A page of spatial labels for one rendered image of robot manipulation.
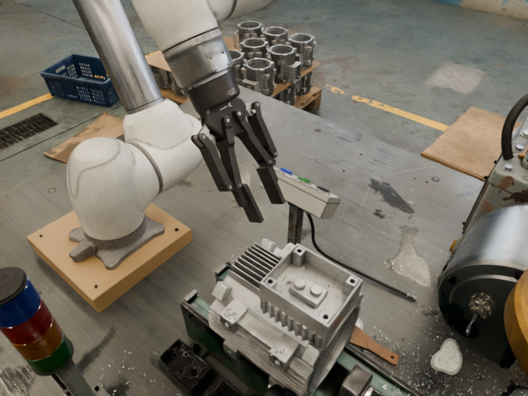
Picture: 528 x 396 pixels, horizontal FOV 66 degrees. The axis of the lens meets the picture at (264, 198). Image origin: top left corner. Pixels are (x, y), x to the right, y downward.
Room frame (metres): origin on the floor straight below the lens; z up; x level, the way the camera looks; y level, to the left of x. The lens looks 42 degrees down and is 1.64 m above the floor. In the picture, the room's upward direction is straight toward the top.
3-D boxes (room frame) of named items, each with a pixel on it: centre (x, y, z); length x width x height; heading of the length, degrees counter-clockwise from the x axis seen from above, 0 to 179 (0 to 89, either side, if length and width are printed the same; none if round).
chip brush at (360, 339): (0.47, -0.20, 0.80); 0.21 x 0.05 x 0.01; 54
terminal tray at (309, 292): (0.36, -0.07, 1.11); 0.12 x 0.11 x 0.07; 52
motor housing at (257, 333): (0.39, -0.04, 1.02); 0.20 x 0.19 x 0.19; 52
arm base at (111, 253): (0.72, 0.40, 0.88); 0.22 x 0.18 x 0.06; 142
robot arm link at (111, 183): (0.74, 0.38, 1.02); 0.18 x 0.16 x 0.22; 142
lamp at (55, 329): (0.31, 0.33, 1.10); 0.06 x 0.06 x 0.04
